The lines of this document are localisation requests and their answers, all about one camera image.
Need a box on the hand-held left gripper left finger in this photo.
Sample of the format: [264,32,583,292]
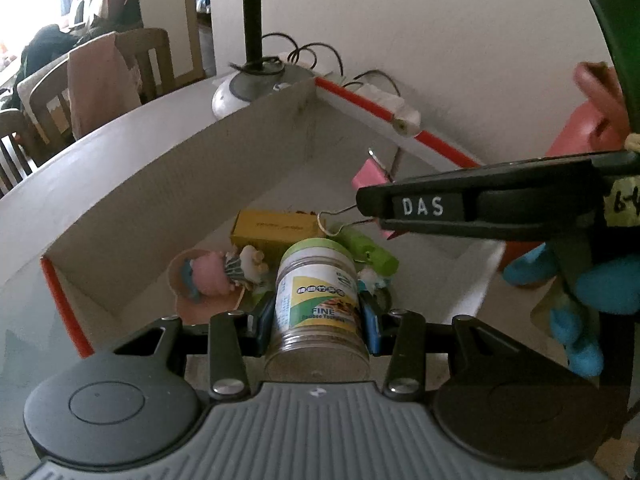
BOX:
[112,300,276,402]

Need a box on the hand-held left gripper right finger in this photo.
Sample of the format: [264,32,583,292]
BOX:
[360,292,571,402]

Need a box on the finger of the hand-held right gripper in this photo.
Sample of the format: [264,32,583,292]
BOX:
[356,156,601,242]

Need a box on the green lid toothpick jar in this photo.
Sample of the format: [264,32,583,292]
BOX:
[264,237,371,386]

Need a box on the pink bowl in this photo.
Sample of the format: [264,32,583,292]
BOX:
[167,247,273,328]

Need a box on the pink and teal figure toy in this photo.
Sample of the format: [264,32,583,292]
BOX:
[180,244,268,305]

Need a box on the green plastic tube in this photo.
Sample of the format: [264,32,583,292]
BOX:
[340,225,400,277]

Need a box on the yellow small box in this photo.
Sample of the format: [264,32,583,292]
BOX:
[230,209,328,266]

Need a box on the pink binder clip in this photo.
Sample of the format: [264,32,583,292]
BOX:
[316,149,401,241]

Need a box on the red cardboard box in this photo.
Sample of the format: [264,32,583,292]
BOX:
[40,77,506,361]

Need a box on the person's right hand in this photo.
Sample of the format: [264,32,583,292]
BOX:
[502,242,608,379]

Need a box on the red water bottle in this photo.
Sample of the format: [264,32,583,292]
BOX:
[500,60,632,273]

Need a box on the dark green panel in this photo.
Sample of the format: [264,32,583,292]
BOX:
[586,0,640,153]

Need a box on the white power strip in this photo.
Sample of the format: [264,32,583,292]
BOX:
[287,50,346,86]

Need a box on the pink cloth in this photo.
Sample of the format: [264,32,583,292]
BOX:
[67,31,143,141]

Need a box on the wooden chair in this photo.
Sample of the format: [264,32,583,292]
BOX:
[17,27,176,161]
[0,109,38,196]

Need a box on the grey desk lamp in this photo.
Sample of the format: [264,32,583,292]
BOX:
[211,0,317,121]

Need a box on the pile of dark clothes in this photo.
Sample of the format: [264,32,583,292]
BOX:
[22,24,81,76]

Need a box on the black lamp cable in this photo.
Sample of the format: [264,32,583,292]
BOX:
[227,32,401,98]

